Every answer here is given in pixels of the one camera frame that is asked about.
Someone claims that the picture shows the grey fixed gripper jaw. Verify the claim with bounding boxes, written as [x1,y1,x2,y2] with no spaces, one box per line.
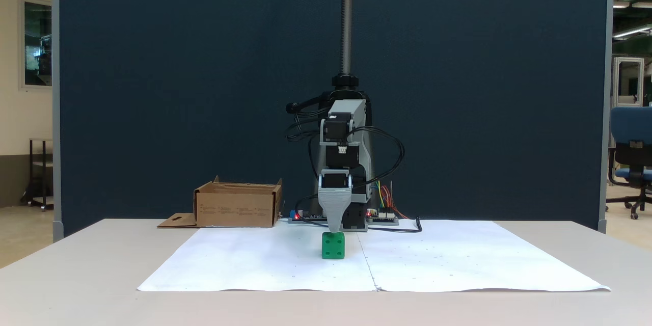
[319,191,352,234]

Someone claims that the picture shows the green dice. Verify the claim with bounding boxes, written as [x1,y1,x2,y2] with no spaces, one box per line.
[322,232,345,259]

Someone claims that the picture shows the blue circuit board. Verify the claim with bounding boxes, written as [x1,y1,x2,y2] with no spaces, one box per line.
[288,208,329,225]

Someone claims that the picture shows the white paper sheet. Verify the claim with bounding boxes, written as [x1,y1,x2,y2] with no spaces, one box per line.
[357,220,611,292]
[138,226,378,292]

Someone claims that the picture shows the brown cardboard box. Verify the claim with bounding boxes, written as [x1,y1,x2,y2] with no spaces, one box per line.
[157,176,284,229]

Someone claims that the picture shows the black tripod with metal pole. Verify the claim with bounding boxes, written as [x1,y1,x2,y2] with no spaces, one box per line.
[286,0,375,214]

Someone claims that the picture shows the dark blue partition panel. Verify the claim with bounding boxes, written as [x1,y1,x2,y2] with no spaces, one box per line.
[52,0,615,243]

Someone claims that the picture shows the black wheeled cart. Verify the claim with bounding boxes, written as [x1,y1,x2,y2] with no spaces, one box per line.
[20,138,54,211]

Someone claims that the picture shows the blue office chair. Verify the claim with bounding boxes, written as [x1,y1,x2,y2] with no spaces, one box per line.
[606,106,652,220]

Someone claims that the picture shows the white metal cabinet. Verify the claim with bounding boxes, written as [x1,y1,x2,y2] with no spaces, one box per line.
[613,57,645,108]

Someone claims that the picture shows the ceiling light strip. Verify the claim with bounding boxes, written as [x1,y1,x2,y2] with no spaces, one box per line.
[613,24,652,39]

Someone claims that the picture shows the circuit board with coloured wires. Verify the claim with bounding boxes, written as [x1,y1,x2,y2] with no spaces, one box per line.
[368,208,400,226]

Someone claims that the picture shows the coloured jumper wire bundle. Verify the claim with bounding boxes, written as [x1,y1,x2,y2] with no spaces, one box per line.
[373,179,409,220]

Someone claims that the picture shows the black cable with white plug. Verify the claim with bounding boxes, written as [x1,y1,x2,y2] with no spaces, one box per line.
[367,216,423,234]

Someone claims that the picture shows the framed wall window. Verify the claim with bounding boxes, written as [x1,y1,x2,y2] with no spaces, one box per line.
[18,0,53,91]

